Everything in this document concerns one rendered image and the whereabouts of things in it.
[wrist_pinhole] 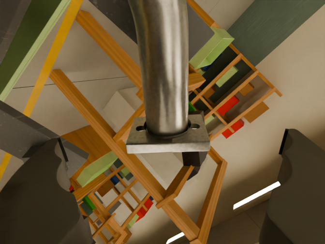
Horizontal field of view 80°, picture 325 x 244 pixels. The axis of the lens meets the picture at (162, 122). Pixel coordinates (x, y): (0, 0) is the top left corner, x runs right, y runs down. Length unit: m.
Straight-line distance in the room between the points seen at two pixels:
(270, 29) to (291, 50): 0.76
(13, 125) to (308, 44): 6.16
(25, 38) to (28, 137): 0.15
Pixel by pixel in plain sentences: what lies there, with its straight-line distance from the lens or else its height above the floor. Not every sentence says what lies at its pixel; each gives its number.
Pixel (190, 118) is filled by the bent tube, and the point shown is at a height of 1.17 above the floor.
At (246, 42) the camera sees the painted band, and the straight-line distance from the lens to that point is 6.12.
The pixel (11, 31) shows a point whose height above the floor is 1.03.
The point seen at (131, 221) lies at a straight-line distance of 5.69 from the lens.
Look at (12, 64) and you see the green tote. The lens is 0.35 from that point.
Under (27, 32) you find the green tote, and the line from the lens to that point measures 0.34.
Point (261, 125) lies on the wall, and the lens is 6.34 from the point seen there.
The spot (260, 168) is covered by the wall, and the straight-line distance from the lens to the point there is 6.84.
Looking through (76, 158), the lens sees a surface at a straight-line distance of 0.24.
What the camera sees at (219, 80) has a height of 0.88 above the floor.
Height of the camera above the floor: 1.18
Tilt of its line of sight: 5 degrees down
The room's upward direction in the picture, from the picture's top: 138 degrees clockwise
